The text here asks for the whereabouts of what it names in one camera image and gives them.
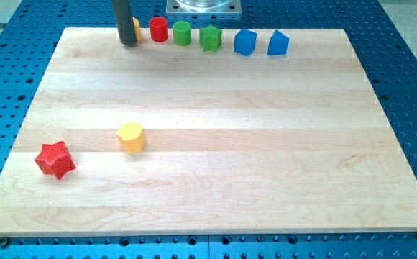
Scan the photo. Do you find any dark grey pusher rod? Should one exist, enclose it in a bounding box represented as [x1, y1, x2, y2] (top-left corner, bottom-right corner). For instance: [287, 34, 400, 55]
[111, 0, 137, 47]

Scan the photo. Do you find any yellow heart block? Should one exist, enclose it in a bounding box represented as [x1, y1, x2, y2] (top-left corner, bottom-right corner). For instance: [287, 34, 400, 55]
[132, 17, 142, 41]

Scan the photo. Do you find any yellow hexagon block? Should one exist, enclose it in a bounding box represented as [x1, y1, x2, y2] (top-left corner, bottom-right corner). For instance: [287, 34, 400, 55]
[116, 122, 146, 153]

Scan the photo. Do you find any red cylinder block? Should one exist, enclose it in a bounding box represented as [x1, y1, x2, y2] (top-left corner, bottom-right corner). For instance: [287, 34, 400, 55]
[149, 17, 168, 42]

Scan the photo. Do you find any green cylinder block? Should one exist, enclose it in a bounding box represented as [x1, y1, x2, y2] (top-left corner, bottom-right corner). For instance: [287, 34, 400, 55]
[173, 21, 192, 46]

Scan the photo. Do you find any green star block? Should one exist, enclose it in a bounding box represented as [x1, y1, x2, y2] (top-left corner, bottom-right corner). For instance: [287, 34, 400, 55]
[199, 25, 222, 53]

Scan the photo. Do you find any blue cube block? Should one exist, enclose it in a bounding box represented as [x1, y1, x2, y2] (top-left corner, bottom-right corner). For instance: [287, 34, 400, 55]
[234, 29, 257, 56]

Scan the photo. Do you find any blue pentagon block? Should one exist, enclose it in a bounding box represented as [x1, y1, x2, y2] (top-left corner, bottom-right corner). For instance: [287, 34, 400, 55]
[267, 30, 290, 55]

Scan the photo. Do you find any red star block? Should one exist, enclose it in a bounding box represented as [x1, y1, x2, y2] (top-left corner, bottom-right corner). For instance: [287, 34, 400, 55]
[35, 141, 76, 180]

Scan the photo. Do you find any wooden board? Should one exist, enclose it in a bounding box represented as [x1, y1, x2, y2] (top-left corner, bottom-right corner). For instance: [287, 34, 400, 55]
[0, 27, 417, 237]

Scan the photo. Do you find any clear robot base plate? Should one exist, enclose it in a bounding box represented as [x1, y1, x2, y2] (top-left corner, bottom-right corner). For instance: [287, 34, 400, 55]
[165, 0, 242, 14]

